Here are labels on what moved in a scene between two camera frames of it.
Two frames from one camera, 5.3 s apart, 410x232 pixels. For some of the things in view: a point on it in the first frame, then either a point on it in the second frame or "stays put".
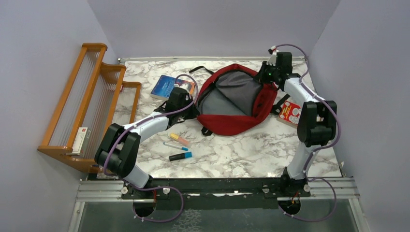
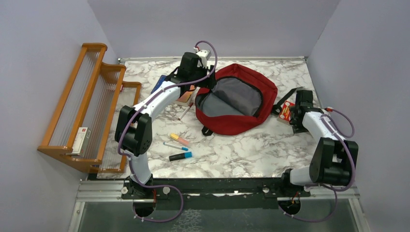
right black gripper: (260, 75) -> (297, 127)
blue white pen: (175, 146) stays put
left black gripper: (194, 113) -> (210, 82)
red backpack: (233, 100) stays put
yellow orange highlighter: (182, 140) stays put
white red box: (80, 144) stays put
